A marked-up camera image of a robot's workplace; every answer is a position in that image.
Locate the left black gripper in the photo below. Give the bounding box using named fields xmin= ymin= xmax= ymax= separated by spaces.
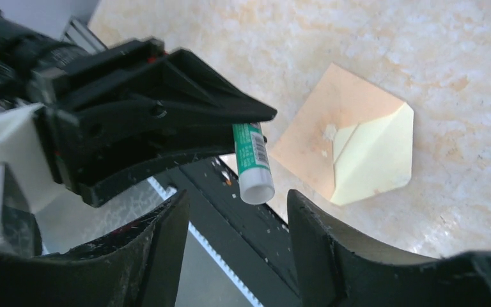
xmin=33 ymin=38 xmax=277 ymax=208

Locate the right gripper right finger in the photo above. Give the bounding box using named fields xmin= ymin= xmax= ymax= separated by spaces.
xmin=287 ymin=189 xmax=491 ymax=306

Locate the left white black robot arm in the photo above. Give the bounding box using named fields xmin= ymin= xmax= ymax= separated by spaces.
xmin=0 ymin=12 xmax=277 ymax=208

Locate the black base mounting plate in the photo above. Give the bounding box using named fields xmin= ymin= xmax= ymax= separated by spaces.
xmin=155 ymin=158 xmax=300 ymax=306

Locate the green white glue stick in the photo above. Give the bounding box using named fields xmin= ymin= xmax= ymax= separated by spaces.
xmin=232 ymin=123 xmax=275 ymax=205

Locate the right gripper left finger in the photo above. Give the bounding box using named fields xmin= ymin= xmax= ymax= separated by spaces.
xmin=0 ymin=191 xmax=190 ymax=306

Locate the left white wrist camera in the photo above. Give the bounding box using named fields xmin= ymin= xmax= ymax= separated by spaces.
xmin=0 ymin=104 xmax=68 ymax=251

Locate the cream letter paper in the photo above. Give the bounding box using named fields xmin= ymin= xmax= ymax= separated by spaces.
xmin=330 ymin=104 xmax=414 ymax=206

